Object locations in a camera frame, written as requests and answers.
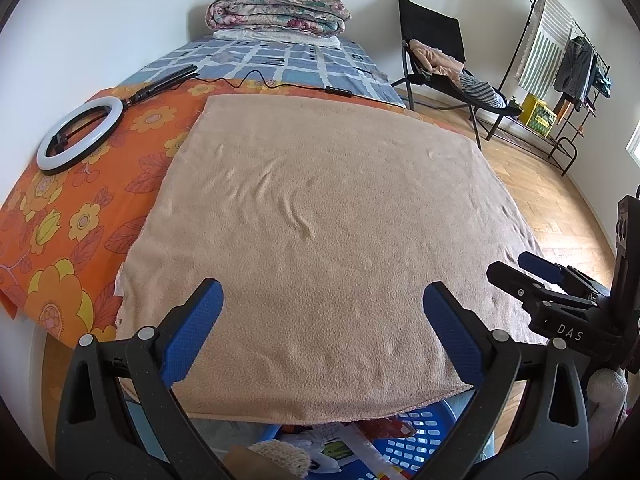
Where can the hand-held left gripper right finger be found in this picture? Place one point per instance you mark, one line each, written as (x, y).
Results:
(457, 340)

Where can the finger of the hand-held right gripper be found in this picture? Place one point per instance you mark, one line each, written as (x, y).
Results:
(540, 266)
(515, 285)

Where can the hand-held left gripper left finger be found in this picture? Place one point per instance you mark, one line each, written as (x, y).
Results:
(195, 330)

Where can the blue plastic basket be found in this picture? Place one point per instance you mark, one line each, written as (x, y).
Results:
(425, 447)

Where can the colourful packet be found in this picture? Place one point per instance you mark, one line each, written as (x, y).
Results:
(372, 455)

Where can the black clothes rack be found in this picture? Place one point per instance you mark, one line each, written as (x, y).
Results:
(565, 147)

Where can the beige blanket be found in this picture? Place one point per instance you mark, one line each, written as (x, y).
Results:
(310, 240)

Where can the yellow crate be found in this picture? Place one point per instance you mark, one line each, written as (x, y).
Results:
(537, 116)

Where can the window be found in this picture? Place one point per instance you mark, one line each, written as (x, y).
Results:
(634, 147)

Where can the beige sponge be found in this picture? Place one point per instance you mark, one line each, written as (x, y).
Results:
(282, 455)

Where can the orange floral sheet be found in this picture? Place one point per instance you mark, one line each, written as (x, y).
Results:
(75, 220)

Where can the striped grey cloth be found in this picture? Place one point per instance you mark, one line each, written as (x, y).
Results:
(480, 90)

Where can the teal garment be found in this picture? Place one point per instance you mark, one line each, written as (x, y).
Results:
(603, 85)

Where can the dark grey jacket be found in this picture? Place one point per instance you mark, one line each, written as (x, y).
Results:
(575, 65)

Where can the green striped towel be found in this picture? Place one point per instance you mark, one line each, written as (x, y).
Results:
(545, 40)

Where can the beige cloth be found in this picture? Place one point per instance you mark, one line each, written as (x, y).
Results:
(437, 60)

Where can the black light stand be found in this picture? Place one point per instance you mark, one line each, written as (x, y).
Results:
(160, 82)

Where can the black folding chair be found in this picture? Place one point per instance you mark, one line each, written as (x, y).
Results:
(432, 20)

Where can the blue plaid bedsheet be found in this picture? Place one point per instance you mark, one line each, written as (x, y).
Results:
(300, 62)

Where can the folded white sheet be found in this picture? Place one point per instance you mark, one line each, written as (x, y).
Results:
(275, 37)

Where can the folded floral quilt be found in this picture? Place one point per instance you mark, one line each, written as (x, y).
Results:
(280, 10)

